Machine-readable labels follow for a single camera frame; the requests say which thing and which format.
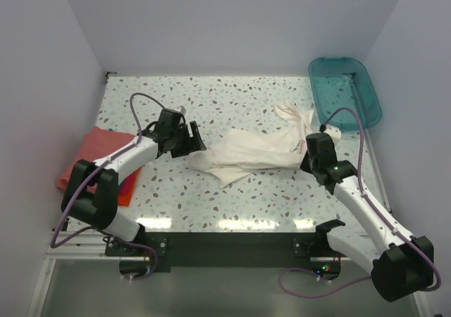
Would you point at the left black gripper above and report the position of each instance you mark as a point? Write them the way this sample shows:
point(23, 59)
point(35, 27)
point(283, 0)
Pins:
point(192, 144)

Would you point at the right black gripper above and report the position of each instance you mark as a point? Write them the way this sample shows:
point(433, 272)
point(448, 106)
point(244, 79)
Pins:
point(304, 165)

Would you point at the white t shirt red print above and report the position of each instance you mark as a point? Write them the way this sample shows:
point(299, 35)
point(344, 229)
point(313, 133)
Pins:
point(242, 152)

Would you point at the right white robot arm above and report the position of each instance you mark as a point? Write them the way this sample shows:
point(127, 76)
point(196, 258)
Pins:
point(397, 262)

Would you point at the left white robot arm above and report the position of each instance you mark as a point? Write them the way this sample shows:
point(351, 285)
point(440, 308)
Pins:
point(92, 192)

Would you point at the teal plastic basket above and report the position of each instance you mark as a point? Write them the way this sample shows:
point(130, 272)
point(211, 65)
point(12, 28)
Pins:
point(343, 82)

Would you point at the folded orange t shirt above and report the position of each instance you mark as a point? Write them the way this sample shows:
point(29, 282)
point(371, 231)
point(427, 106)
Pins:
point(127, 187)

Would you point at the folded pink t shirt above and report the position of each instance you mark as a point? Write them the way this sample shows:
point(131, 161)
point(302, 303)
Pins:
point(96, 144)

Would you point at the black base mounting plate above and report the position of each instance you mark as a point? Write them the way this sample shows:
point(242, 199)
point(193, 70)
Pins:
point(163, 251)

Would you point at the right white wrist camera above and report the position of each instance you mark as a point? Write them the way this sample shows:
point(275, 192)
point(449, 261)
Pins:
point(332, 131)

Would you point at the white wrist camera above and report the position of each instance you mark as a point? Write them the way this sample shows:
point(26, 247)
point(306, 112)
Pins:
point(181, 109)
point(332, 131)

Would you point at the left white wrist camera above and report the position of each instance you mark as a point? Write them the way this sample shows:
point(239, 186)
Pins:
point(181, 109)

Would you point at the aluminium frame rail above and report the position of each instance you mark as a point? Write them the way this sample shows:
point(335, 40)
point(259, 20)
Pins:
point(88, 245)

